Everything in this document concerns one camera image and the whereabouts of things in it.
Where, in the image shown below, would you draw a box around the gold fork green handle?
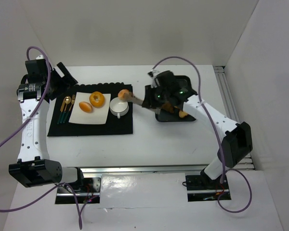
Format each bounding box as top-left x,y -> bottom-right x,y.
61,94 -> 76,124

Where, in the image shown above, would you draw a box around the brown croissant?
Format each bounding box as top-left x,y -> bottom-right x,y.
161,102 -> 174,114

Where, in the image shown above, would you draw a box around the white two-handled soup bowl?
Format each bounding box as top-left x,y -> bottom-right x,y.
109,97 -> 129,119

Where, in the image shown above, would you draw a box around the aluminium front rail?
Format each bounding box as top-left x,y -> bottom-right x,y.
81,165 -> 206,174

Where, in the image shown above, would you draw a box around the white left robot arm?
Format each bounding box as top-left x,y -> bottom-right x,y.
9,55 -> 84,191

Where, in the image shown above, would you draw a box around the black baking tray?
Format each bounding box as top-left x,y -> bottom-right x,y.
155,76 -> 196,123

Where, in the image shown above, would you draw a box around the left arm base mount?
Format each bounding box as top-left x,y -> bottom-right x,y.
55,175 -> 102,205

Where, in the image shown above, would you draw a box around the pale oblong bread roll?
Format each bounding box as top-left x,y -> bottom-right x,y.
179,110 -> 188,118

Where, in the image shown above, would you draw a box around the metal serving tongs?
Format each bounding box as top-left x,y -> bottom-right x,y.
123,91 -> 161,115

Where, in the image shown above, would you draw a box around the orange ring donut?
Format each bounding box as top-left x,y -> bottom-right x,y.
89,91 -> 105,108

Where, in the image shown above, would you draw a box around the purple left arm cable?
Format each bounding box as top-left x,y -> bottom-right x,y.
0,46 -> 90,231

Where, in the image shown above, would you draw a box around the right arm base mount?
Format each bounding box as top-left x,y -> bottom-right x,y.
182,173 -> 231,202

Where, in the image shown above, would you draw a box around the gold knife green handle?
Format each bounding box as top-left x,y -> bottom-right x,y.
57,99 -> 66,124

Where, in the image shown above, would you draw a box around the pale small round bun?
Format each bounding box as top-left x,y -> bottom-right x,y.
118,89 -> 130,101

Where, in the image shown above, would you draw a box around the aluminium side rail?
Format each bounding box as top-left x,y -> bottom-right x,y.
213,66 -> 255,170

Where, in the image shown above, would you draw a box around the black scalloped placemat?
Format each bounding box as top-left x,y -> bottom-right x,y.
48,82 -> 133,137

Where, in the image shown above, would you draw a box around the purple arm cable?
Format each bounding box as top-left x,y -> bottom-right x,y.
148,56 -> 252,214
0,46 -> 90,231

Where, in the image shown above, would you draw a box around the white square plate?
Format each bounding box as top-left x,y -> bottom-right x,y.
68,92 -> 111,125

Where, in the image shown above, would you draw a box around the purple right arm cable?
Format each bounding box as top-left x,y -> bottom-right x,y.
148,56 -> 252,214

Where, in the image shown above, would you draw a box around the gold spoon green handle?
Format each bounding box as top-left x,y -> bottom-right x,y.
59,96 -> 72,124

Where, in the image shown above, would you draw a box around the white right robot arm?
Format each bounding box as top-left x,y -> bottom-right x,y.
142,71 -> 253,180

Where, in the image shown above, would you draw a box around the orange round bun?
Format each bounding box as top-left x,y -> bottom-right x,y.
79,102 -> 93,113

